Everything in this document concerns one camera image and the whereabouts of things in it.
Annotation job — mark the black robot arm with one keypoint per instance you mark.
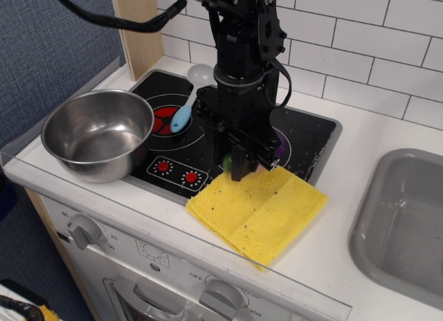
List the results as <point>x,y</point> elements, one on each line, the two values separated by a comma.
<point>248,39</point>

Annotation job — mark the yellow folded cloth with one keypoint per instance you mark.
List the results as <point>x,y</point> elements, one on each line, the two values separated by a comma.
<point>260,215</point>

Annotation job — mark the blue and white ladle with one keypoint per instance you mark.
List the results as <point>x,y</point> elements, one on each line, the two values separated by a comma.
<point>199,75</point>

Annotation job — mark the right grey oven knob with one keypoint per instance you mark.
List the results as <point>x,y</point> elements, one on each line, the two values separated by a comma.
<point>221,298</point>

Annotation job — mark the left grey oven knob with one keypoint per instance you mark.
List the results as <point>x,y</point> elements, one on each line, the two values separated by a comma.
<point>83,231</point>

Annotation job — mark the purple toy eggplant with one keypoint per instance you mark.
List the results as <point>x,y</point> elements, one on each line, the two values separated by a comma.
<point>283,152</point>

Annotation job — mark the yellow object bottom left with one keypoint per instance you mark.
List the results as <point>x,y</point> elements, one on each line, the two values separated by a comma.
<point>48,315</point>

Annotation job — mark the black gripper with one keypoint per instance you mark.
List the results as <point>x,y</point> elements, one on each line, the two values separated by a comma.
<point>236,116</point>

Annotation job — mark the grey oven knob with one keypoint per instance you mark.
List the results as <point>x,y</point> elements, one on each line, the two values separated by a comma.
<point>83,231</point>
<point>221,298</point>

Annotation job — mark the stainless steel pot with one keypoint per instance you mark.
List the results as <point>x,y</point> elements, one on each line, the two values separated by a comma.
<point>100,136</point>

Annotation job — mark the grey sink basin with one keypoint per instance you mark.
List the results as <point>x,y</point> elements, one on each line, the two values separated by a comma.
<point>396,240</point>

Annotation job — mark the wooden side post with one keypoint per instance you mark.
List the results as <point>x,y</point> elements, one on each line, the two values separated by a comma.
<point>142,50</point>

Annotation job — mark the white toy oven front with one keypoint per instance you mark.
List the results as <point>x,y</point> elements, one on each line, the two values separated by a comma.
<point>129,279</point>

